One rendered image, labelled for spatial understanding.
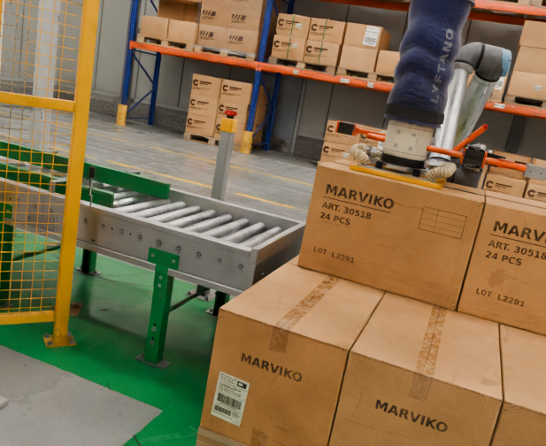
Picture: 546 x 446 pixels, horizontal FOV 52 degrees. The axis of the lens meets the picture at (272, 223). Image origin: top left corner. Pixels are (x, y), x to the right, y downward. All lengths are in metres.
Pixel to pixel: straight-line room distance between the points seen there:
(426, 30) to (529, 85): 7.29
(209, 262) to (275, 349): 0.64
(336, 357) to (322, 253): 0.64
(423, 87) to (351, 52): 7.59
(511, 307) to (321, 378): 0.78
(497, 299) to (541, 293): 0.14
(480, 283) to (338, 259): 0.50
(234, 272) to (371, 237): 0.53
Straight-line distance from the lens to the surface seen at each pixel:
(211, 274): 2.17
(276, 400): 1.69
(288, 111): 11.24
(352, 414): 1.64
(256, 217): 2.75
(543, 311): 2.11
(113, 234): 2.37
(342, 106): 10.99
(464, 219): 2.02
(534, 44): 9.45
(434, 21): 2.15
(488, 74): 2.73
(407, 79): 2.14
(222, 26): 10.49
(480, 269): 2.06
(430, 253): 2.05
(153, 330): 2.37
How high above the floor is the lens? 1.18
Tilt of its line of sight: 13 degrees down
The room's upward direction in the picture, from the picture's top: 10 degrees clockwise
